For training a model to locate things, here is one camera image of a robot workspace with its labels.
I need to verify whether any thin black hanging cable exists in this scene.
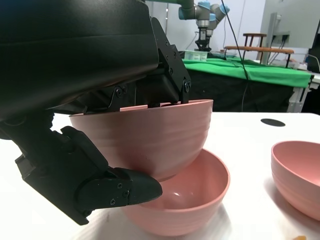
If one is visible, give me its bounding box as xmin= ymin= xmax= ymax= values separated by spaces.
xmin=221 ymin=0 xmax=251 ymax=112

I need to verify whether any pink plastic bowl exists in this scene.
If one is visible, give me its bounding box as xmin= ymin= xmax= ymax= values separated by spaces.
xmin=69 ymin=98 xmax=215 ymax=183
xmin=121 ymin=148 xmax=231 ymax=237
xmin=270 ymin=140 xmax=320 ymax=222

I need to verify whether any black table grommet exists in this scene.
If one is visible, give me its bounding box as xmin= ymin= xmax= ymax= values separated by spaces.
xmin=260 ymin=118 xmax=286 ymax=128

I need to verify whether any brown wooden shelf rack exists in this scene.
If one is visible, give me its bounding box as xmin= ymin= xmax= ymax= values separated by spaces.
xmin=223 ymin=33 xmax=295 ymax=69

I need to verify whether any black background robot gripper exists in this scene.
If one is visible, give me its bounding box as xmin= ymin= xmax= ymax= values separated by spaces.
xmin=194 ymin=26 xmax=214 ymax=53

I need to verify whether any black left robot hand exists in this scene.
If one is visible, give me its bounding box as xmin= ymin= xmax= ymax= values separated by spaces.
xmin=0 ymin=0 xmax=192 ymax=226

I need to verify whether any black monitor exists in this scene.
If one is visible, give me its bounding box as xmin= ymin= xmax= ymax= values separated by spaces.
xmin=307 ymin=22 xmax=320 ymax=74

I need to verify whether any green tablecloth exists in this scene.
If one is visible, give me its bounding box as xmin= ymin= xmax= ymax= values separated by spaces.
xmin=181 ymin=55 xmax=315 ymax=89

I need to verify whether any white socket box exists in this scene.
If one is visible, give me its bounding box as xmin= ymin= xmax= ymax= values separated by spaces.
xmin=270 ymin=12 xmax=291 ymax=49

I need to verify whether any silver aluminium table frame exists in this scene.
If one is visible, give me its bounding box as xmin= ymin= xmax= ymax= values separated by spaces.
xmin=287 ymin=74 xmax=316 ymax=114

